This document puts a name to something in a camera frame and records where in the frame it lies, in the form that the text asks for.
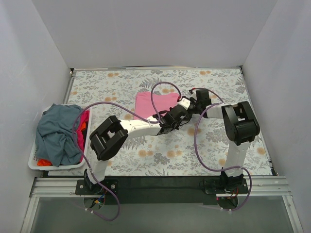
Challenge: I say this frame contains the magenta shirt in basket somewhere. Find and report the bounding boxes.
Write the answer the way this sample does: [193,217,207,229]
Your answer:
[76,110,90,151]

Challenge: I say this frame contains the pink t shirt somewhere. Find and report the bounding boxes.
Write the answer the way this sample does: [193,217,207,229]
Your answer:
[135,92,179,118]

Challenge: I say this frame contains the grey blue t shirt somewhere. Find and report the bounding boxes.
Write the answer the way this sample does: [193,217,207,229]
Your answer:
[35,104,82,167]

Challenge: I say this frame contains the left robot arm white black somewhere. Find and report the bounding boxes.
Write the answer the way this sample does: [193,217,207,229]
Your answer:
[84,103,191,194]

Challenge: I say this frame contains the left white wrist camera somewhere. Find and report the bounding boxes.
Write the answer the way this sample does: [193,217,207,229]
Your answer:
[177,97,191,110]

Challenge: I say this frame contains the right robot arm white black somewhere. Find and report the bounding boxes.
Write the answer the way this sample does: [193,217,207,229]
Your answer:
[189,88,260,193]

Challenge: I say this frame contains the floral patterned table mat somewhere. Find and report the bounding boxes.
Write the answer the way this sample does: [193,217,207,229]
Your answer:
[70,68,273,177]

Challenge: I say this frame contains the orange garment in basket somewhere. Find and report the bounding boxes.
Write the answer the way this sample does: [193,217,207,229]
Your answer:
[36,159,52,167]

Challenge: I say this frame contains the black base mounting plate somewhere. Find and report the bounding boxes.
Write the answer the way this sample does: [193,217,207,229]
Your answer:
[75,175,250,207]

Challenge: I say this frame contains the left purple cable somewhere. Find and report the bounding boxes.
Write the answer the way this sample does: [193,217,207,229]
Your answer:
[72,82,185,221]

